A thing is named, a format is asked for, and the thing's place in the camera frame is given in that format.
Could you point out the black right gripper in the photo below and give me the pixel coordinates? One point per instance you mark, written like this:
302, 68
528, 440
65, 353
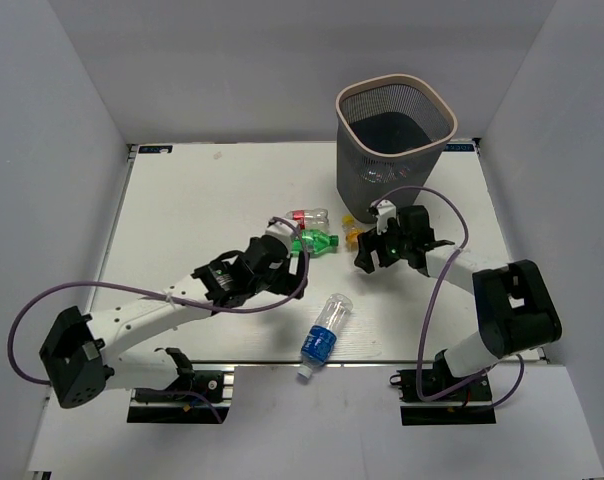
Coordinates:
371, 241

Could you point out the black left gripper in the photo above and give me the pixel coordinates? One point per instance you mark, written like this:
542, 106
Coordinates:
290, 283

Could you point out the clear bottle yellow label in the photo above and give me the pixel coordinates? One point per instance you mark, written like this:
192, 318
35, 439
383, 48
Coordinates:
352, 230

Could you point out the green bottle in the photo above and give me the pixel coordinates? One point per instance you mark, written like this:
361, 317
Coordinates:
316, 242

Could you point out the clear bottle red cap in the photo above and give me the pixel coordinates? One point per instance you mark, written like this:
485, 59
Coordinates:
310, 219

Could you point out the clear bottle blue label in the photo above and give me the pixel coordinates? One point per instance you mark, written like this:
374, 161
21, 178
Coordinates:
323, 335

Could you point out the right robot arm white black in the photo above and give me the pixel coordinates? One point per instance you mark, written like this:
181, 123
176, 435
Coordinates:
513, 306

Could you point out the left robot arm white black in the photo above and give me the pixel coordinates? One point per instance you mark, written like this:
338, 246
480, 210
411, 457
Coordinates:
85, 354

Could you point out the grey mesh waste bin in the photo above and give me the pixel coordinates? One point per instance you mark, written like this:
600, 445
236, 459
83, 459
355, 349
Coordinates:
391, 132

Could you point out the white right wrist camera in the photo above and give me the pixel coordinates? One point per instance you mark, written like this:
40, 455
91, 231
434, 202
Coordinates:
383, 211

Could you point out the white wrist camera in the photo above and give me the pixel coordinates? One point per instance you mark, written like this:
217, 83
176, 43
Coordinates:
282, 230
383, 211

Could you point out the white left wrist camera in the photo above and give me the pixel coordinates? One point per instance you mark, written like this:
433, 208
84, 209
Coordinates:
282, 230

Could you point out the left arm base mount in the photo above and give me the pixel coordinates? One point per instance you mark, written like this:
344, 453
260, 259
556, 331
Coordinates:
202, 397

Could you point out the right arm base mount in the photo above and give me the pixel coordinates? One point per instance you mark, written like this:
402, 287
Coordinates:
472, 404

